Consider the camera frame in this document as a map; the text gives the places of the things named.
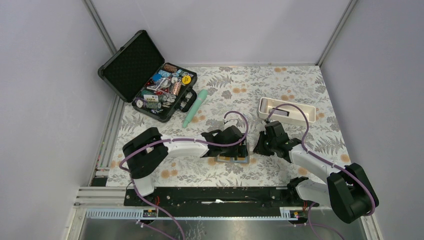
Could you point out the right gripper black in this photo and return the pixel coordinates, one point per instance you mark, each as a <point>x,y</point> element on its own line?
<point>259,148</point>

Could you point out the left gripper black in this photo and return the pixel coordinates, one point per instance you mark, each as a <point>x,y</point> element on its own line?
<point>239,151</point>

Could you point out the taupe leather card holder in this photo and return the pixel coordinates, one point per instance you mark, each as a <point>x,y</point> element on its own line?
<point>233,161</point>

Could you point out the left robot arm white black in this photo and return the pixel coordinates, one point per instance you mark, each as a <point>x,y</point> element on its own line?
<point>145,152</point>

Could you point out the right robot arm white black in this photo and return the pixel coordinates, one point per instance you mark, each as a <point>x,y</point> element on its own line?
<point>346,190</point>

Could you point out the card in white tray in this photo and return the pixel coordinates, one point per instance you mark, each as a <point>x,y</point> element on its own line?
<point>281,112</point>

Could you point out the playing card deck box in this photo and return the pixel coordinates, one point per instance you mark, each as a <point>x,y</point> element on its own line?
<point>151,98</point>

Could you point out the floral patterned table mat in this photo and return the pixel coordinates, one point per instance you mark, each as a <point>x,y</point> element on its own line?
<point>233,91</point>

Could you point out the white rectangular tray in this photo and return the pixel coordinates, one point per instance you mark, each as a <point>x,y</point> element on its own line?
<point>267,106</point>

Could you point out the mint green tube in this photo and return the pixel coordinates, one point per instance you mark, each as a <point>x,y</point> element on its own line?
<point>195,107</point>

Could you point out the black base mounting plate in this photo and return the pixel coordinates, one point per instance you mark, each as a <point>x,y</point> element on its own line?
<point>222,202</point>

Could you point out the yellow poker chip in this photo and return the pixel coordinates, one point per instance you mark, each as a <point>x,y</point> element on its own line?
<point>186,79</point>

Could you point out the black poker chip case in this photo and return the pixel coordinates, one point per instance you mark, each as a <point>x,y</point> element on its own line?
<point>133,72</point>

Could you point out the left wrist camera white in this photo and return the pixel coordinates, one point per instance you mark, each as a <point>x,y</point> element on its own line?
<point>228,123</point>

